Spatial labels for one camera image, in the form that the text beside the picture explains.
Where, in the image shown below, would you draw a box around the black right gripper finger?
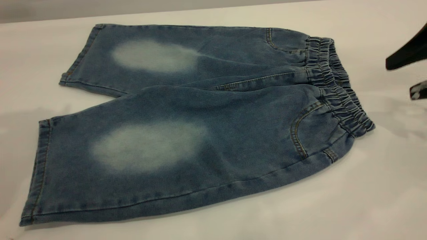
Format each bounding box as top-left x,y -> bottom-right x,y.
410,80 -> 427,100
386,23 -> 427,71

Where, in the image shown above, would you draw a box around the blue denim pants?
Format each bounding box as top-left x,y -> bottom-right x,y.
19,23 -> 376,227

